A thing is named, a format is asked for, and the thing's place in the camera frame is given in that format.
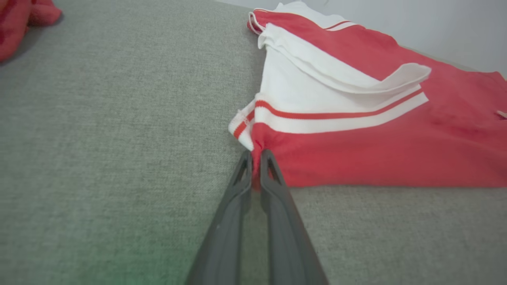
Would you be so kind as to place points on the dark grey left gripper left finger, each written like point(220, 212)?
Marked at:
point(225, 245)

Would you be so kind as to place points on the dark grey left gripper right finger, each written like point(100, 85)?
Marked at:
point(289, 245)

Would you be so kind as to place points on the red white jersey black print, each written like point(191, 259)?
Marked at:
point(376, 158)

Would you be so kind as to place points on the red garment with white trim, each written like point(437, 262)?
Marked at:
point(16, 23)

